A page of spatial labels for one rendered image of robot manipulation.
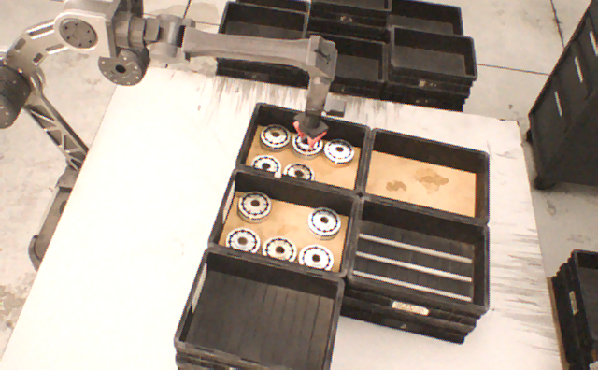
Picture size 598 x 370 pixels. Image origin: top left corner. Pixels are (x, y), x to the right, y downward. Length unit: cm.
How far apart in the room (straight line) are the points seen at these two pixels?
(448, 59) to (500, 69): 92
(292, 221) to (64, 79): 201
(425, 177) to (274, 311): 73
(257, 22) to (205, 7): 96
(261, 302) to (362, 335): 34
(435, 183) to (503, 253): 33
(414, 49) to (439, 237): 139
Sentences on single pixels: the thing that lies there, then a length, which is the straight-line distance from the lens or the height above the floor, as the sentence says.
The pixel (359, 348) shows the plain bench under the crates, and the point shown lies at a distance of 195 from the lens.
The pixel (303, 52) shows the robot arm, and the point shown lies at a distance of 149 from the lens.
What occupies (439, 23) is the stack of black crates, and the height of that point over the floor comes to 38.
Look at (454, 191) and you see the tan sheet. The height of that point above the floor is 83.
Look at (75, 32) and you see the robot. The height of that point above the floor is 145.
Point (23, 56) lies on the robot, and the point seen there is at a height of 102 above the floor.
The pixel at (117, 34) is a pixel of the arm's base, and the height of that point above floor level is 147.
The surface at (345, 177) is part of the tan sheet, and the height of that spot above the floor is 83.
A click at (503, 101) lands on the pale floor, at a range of 389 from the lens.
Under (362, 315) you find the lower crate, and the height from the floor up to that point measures 73.
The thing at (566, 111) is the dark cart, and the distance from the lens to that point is 327.
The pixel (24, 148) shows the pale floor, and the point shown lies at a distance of 336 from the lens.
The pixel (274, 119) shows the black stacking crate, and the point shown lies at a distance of 218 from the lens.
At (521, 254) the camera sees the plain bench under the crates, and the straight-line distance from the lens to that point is 229.
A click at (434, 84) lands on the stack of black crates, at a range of 302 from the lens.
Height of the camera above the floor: 244
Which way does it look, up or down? 50 degrees down
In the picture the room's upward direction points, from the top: 9 degrees clockwise
